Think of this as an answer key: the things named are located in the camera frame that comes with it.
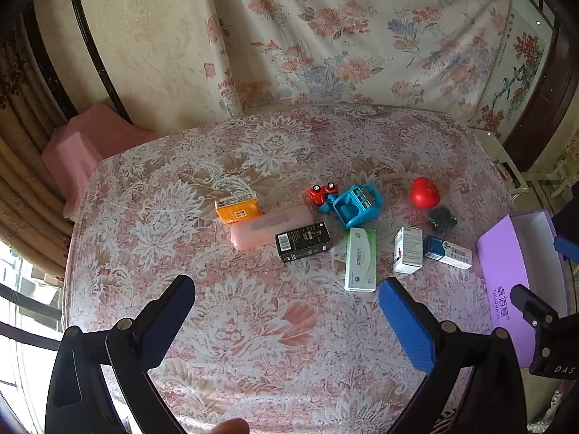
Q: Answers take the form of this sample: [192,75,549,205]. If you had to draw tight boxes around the red toy car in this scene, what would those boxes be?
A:
[308,182,340,211]

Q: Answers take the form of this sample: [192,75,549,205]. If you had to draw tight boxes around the beige patterned curtain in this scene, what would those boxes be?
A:
[0,31,91,281]

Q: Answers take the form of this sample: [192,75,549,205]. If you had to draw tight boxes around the floral bed sheet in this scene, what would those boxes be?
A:
[203,0,514,129]

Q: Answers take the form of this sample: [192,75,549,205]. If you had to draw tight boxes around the flower and bird wall painting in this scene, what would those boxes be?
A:
[468,0,555,145]

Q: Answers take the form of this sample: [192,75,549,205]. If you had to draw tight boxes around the person's left hand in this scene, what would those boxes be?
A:
[210,418,250,434]

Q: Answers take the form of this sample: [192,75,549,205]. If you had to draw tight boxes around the pink plastic case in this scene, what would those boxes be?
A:
[230,204,317,251]

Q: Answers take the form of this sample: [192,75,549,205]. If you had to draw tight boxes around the blue toy truck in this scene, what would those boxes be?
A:
[317,183,381,229]

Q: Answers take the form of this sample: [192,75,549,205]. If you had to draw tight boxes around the orange carton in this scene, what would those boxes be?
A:
[214,192,262,225]

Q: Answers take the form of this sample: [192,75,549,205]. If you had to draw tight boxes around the white side table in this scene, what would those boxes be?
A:
[475,129,530,195]

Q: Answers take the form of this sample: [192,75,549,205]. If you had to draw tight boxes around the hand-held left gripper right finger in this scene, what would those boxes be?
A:
[379,277,539,434]

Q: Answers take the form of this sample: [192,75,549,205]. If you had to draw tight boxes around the white carton with red mark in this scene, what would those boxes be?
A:
[393,226,423,275]

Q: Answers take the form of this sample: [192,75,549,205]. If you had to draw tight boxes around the window frame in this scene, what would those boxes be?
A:
[0,239,68,434]

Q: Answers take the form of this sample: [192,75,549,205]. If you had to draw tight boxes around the plastic bag with black item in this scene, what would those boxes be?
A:
[427,207,458,236]

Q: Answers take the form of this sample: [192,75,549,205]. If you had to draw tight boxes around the pink lace tablecloth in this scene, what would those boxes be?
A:
[63,104,539,434]

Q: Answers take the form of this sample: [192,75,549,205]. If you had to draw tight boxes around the pink covered stool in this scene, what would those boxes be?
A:
[42,103,157,204]

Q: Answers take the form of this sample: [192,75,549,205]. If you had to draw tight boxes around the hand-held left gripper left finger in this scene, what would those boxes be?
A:
[45,274,196,434]

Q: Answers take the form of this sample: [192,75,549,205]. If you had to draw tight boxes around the green and white carton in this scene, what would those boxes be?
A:
[344,227,377,292]

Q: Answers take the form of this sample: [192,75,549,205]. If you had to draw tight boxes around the dark wooden door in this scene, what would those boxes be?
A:
[502,31,579,173]

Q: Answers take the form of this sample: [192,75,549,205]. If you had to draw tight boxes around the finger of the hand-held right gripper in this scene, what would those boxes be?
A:
[553,210,579,265]
[511,284,559,326]

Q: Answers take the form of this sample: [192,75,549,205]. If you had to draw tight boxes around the purple cardboard box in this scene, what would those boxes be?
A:
[475,210,579,369]

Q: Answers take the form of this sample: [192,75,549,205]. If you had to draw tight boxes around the black carton with barcode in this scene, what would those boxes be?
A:
[275,222,333,264]

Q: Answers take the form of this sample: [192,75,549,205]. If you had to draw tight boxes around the blue and white carton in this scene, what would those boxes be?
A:
[423,235,473,268]

